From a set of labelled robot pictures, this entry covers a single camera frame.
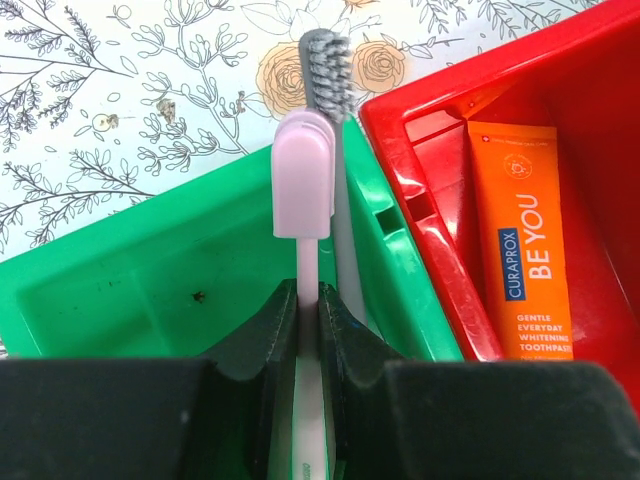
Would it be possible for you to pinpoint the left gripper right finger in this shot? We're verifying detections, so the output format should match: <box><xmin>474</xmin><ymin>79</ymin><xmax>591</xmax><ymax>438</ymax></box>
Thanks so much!
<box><xmin>318</xmin><ymin>284</ymin><xmax>639</xmax><ymax>479</ymax></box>

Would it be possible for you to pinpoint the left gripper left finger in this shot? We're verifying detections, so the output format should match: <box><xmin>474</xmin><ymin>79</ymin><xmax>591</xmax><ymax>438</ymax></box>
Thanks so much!
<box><xmin>1</xmin><ymin>280</ymin><xmax>298</xmax><ymax>479</ymax></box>

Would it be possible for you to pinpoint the pink capped toothbrush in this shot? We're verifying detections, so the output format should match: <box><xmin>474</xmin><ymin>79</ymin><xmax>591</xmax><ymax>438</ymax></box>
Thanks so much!
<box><xmin>271</xmin><ymin>108</ymin><xmax>335</xmax><ymax>479</ymax></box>

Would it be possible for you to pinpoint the grey toothbrush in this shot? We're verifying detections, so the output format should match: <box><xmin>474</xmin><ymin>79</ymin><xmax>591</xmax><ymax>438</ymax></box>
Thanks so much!
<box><xmin>299</xmin><ymin>28</ymin><xmax>368</xmax><ymax>325</ymax></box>

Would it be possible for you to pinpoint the orange toothpaste tube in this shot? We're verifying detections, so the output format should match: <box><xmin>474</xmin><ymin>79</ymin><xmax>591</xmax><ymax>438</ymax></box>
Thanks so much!
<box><xmin>467</xmin><ymin>121</ymin><xmax>574</xmax><ymax>361</ymax></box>

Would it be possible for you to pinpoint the green bin with toothbrushes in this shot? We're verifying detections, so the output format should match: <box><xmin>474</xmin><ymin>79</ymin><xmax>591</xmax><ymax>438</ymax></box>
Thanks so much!
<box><xmin>1</xmin><ymin>121</ymin><xmax>462</xmax><ymax>361</ymax></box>

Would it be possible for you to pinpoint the floral patterned table mat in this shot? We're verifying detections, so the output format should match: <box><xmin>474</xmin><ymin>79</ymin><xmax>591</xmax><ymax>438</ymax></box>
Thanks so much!
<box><xmin>1</xmin><ymin>0</ymin><xmax>589</xmax><ymax>259</ymax></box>

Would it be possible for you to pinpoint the red plastic bin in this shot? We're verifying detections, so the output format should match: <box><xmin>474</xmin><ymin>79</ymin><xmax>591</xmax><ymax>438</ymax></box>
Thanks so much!
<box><xmin>360</xmin><ymin>1</ymin><xmax>639</xmax><ymax>401</ymax></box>

